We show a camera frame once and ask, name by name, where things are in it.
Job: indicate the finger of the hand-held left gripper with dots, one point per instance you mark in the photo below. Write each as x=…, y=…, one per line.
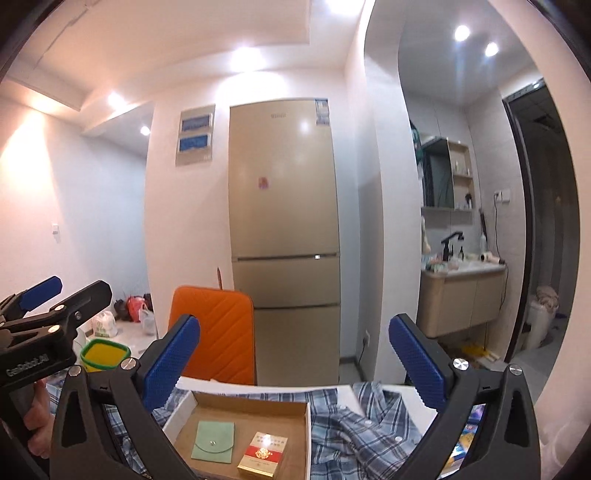
x=41, y=293
x=90, y=297

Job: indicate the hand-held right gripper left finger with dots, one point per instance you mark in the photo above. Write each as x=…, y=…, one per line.
x=173, y=364

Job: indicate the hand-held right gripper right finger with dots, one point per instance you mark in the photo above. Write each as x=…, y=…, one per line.
x=418, y=364

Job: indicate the cardboard box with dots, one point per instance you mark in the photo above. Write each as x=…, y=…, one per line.
x=258, y=413

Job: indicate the person's left hand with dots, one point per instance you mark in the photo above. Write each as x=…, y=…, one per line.
x=38, y=415

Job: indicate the white green plastic bag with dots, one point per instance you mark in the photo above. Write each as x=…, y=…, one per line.
x=104, y=325

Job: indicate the red plastic bag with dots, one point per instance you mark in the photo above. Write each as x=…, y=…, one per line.
x=135, y=307

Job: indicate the orange quilted chair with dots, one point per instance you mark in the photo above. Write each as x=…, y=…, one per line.
x=217, y=332

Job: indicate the yellow container green rim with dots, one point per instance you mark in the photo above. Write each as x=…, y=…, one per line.
x=104, y=353

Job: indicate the beige vanity cabinet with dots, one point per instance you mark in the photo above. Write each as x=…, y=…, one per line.
x=457, y=300

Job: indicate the green flat box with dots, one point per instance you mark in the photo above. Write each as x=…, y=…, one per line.
x=213, y=441

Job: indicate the blue plaid shirt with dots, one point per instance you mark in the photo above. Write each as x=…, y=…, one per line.
x=360, y=429

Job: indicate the black faucet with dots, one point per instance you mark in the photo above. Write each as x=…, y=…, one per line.
x=449, y=244

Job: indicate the red gold cigarette pack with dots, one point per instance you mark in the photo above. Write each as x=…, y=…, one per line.
x=262, y=454

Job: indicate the white laundry basket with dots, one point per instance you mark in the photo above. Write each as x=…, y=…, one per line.
x=538, y=323

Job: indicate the white hair dryer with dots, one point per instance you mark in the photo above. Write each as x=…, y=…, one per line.
x=487, y=257

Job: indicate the white electric toothbrush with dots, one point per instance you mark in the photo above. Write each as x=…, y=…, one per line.
x=483, y=242

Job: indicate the beige refrigerator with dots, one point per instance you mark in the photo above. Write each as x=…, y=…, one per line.
x=281, y=207

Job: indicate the mirror cabinet with shelf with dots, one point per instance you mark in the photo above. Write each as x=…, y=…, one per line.
x=436, y=173

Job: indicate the grey electrical panel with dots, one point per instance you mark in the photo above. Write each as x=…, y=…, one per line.
x=196, y=136

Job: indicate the pink fridge sticker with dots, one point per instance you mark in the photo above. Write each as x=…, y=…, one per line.
x=263, y=183

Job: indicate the blue white fridge label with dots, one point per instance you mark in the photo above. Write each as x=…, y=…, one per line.
x=322, y=112

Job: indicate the low wall outlet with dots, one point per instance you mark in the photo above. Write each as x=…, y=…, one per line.
x=366, y=339

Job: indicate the white wall switch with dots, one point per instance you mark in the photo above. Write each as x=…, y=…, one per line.
x=56, y=232

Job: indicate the white wall socket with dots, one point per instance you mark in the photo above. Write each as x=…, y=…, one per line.
x=501, y=195

